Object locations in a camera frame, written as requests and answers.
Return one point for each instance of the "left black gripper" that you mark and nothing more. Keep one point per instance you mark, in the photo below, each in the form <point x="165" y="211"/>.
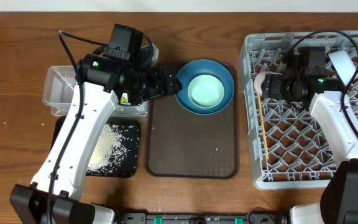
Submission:
<point x="161" y="88"/>

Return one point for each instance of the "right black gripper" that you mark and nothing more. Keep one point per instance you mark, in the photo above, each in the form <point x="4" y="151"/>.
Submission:
<point x="271" y="86"/>

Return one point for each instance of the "pink cup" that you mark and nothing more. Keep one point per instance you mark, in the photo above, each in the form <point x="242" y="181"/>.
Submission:
<point x="259" y="79"/>

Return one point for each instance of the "wooden chopstick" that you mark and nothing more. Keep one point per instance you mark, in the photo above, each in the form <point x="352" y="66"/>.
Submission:
<point x="263" y="127"/>

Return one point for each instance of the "light green bowl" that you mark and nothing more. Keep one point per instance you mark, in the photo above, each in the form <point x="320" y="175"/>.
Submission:
<point x="205" y="91"/>

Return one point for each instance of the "yellow green snack wrapper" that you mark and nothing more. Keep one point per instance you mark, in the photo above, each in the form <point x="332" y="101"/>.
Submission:
<point x="124" y="99"/>

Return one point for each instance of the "dark blue plate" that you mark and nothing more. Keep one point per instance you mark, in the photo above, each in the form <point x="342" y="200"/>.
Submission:
<point x="205" y="67"/>

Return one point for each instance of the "light blue bowl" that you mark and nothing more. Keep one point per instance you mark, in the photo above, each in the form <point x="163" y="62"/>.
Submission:
<point x="343" y="65"/>

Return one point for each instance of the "white rice pile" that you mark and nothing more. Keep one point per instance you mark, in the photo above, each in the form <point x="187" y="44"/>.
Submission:
<point x="110" y="149"/>

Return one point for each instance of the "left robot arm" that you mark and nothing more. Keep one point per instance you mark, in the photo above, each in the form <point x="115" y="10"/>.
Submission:
<point x="54" y="193"/>

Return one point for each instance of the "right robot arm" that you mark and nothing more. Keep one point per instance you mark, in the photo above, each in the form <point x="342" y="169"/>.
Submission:
<point x="320" y="81"/>

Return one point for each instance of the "grey dishwasher rack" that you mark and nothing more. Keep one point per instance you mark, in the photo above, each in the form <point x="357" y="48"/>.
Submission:
<point x="299" y="155"/>

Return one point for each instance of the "black waste tray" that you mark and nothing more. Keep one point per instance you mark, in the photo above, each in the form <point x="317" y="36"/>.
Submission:
<point x="120" y="149"/>

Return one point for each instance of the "brown serving tray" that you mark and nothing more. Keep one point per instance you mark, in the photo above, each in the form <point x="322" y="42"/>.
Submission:
<point x="184" y="144"/>

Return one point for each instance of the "clear plastic bin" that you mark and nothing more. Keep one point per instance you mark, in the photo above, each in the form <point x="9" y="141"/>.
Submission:
<point x="59" y="88"/>

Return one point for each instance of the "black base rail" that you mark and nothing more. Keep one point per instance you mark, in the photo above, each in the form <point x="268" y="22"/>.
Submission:
<point x="254" y="217"/>

